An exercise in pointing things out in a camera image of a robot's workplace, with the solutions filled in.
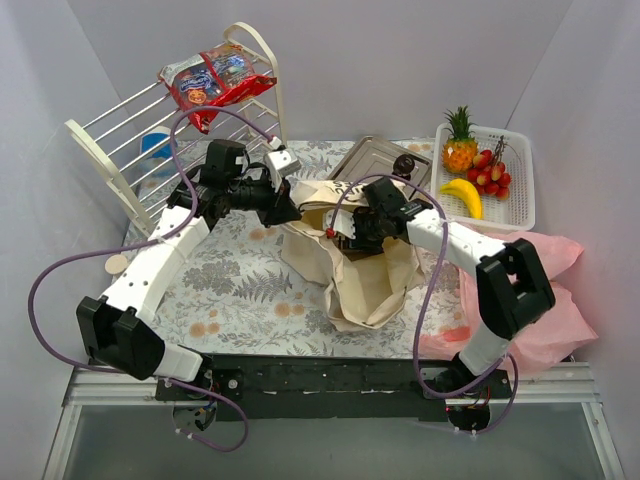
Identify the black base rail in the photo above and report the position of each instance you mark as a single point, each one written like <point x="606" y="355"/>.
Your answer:
<point x="289" y="387"/>

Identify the blue white container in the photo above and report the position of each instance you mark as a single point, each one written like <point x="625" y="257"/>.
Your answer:
<point x="157" y="155"/>

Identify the red toy fruit with stem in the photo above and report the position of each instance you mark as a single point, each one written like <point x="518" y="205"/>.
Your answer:
<point x="488" y="172"/>

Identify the beige canvas tote bag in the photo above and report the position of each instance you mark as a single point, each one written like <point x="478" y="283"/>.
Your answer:
<point x="361" y="290"/>

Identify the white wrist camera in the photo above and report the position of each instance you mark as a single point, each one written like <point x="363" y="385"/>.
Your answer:
<point x="282" y="162"/>
<point x="339" y="223"/>

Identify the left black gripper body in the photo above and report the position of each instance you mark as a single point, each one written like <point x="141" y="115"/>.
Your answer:
<point x="278" y="201"/>

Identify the pink plastic grocery bag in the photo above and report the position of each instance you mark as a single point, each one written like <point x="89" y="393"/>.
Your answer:
<point x="544" y="343"/>

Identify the grey soap dispenser bottle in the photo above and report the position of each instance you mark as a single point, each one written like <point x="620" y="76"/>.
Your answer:
<point x="116" y="264"/>

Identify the steel tray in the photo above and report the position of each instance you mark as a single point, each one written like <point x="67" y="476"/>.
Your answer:
<point x="374" y="155"/>

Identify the toy banana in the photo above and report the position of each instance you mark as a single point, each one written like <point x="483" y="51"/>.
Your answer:
<point x="467" y="193"/>

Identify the cream metal shoe rack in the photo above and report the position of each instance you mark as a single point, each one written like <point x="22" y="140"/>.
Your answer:
<point x="111" y="142"/>

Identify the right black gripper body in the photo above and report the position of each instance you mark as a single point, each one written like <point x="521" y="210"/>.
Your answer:
<point x="356" y="232"/>

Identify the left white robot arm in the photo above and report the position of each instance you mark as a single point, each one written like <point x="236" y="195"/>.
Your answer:
<point x="116" y="327"/>

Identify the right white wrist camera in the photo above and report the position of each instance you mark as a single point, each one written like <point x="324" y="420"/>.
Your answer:
<point x="339" y="223"/>

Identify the floral table mat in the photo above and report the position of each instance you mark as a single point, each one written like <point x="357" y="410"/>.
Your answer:
<point x="236" y="295"/>

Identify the white plastic basket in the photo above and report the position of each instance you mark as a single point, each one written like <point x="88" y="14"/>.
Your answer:
<point x="517" y="212"/>

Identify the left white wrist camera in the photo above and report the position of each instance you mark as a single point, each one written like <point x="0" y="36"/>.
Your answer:
<point x="282" y="162"/>

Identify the toy pineapple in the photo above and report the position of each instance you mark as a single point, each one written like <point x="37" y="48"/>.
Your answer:
<point x="461" y="146"/>

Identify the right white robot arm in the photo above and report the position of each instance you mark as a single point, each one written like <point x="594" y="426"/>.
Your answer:
<point x="512" y="286"/>

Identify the aluminium frame rail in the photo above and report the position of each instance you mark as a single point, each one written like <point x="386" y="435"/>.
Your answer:
<point x="567" y="382"/>

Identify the red snack bag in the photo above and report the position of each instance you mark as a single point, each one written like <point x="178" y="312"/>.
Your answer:
<point x="220" y="77"/>

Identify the dark purple toy plum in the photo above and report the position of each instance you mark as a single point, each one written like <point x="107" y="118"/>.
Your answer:
<point x="403" y="166"/>

